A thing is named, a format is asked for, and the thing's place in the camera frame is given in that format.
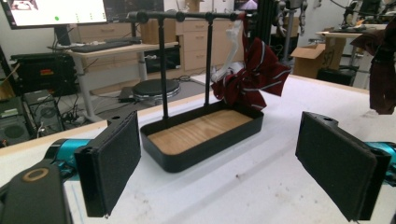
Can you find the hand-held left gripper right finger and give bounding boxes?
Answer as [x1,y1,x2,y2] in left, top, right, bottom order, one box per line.
[294,110,392,222]

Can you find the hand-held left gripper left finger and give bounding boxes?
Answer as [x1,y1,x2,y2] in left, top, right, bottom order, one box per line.
[74,110,142,218]

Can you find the black rack with wooden tray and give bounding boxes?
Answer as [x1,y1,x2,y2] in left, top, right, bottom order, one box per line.
[127,10,265,174]

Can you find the red striped bow tie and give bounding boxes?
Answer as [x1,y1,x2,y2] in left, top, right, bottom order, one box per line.
[210,18,292,112]

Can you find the black computer case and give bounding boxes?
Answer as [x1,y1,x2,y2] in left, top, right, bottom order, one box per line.
[22,90,64,134]
[0,96,32,147]

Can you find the round black stool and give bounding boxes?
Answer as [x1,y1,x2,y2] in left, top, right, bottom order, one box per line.
[132,78,181,102]

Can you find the open cardboard box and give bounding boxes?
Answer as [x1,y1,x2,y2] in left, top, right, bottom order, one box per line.
[290,43,331,78]

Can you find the black box under desk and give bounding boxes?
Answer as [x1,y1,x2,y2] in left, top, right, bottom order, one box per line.
[144,46,181,74]

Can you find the black case with red label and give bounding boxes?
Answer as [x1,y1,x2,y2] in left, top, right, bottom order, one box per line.
[10,52,78,96]

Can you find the black keyboard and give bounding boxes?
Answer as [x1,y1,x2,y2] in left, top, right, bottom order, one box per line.
[69,37,143,54]

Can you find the cardboard box on desk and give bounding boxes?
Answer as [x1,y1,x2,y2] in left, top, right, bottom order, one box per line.
[139,18,177,45]

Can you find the light wooden drawer cabinet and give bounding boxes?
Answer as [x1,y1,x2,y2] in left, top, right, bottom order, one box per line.
[78,18,247,73]

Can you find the computer monitor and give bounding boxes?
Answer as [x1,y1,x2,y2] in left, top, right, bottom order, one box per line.
[0,0,108,31]

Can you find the black metal stand column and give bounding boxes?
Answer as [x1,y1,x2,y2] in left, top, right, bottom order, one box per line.
[255,0,281,41]

